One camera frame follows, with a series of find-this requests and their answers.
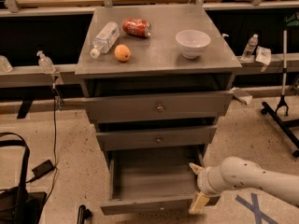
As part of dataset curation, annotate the grey metal shelf rail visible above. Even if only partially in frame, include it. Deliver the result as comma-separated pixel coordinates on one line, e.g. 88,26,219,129
0,64,81,88

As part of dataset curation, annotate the clear plastic water bottle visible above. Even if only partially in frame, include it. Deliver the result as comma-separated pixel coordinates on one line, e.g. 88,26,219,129
90,21,121,59

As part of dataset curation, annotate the black cable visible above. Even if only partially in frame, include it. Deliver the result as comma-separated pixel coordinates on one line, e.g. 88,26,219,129
26,84,64,203

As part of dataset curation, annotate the clear glass object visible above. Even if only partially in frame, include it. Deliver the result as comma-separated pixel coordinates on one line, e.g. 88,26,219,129
0,55,13,73

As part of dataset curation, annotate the grey drawer cabinet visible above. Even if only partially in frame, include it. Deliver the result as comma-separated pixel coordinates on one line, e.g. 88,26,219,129
74,4,243,161

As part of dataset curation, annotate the orange fruit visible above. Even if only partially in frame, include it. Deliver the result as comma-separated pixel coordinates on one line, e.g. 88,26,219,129
114,45,131,62

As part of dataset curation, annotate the clear pump dispenser bottle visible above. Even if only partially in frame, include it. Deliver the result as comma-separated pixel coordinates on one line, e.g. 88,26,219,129
36,50,55,74

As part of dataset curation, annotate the red soda can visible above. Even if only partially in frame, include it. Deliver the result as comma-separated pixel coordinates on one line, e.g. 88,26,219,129
122,18,150,37

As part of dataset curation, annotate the white box on floor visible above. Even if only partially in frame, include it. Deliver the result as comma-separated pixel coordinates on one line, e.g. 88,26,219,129
232,87,252,105

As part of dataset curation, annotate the small water bottle on shelf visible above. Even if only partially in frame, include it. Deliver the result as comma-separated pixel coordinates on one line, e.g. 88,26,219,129
241,34,258,61

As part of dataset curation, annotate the black stand with pole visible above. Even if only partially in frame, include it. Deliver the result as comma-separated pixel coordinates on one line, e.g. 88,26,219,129
261,12,299,158

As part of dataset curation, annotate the black power adapter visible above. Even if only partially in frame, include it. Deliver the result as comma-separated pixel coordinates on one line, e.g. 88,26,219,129
32,160,54,178

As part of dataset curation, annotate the grey middle drawer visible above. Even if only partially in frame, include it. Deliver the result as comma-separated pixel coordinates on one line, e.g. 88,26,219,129
96,125,217,151

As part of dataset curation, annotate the grey drawer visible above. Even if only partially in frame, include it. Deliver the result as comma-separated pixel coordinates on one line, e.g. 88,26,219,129
83,91,233,123
100,147,221,216
96,125,217,151

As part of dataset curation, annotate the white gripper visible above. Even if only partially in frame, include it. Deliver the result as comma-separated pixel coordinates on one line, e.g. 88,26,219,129
189,162,225,215

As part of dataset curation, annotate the black object at bottom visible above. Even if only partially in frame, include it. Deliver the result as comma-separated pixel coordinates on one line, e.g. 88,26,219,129
77,204,93,224

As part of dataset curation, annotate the black bag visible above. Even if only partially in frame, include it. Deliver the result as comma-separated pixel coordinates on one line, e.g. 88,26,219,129
0,133,47,224

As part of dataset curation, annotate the white paper packet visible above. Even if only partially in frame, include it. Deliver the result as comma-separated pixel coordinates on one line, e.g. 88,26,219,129
255,46,272,65

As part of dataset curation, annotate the white bowl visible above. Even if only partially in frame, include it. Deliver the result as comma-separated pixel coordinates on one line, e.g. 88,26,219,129
176,30,211,59

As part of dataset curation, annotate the grey bottom drawer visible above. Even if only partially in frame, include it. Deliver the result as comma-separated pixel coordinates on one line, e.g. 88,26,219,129
100,147,221,216

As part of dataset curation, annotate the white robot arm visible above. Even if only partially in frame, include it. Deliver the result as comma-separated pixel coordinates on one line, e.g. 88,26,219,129
189,157,299,215

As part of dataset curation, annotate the grey top drawer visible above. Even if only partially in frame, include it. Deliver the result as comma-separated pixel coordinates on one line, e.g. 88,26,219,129
83,91,233,123

